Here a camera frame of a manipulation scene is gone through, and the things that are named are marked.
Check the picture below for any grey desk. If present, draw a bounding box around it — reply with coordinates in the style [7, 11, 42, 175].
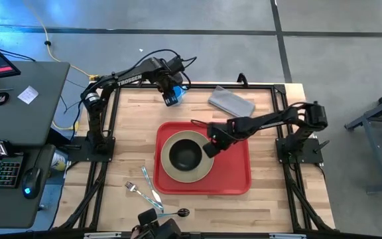
[0, 61, 71, 147]

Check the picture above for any dark lower desk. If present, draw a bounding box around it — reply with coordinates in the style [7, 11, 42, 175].
[0, 144, 68, 230]

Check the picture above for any blue mug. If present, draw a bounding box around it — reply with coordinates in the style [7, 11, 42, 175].
[172, 84, 189, 107]

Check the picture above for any silver fork patterned handle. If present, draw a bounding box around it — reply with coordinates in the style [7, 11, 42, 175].
[125, 181, 164, 213]

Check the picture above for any red plastic tray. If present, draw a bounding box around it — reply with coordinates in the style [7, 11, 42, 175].
[153, 121, 252, 196]

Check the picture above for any black bowl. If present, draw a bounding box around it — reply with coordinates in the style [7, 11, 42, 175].
[168, 138, 204, 173]

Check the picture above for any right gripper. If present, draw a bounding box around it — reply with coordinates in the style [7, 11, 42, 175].
[203, 119, 247, 159]

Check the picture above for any white yellow container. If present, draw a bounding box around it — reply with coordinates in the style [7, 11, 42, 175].
[50, 151, 68, 172]

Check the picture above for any black computer mouse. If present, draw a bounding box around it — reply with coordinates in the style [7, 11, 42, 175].
[21, 167, 42, 200]

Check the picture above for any black floor cable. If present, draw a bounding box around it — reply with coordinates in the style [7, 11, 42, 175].
[0, 48, 36, 62]

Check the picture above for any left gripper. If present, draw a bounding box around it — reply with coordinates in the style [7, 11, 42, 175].
[157, 66, 184, 108]

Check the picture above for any white paper note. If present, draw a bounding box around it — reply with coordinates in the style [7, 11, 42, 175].
[17, 85, 40, 105]

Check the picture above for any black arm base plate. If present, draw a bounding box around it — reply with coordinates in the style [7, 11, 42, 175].
[65, 136, 116, 163]
[275, 137, 330, 165]

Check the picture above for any tan round plate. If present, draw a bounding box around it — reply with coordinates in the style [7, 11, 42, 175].
[160, 130, 215, 184]

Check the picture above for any silver bracket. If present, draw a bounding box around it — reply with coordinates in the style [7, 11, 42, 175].
[84, 232, 122, 239]
[269, 233, 306, 239]

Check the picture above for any grey napkin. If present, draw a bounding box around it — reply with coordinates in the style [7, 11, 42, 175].
[208, 85, 257, 119]

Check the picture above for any long yellow cable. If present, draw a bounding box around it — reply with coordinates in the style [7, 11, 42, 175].
[23, 0, 101, 82]

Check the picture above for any silver knife patterned handle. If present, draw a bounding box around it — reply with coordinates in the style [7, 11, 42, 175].
[141, 165, 164, 208]

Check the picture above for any black metal table frame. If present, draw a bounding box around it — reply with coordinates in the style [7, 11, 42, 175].
[53, 72, 336, 233]

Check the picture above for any dark spoon teal handle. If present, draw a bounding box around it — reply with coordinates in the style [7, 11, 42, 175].
[157, 208, 191, 219]

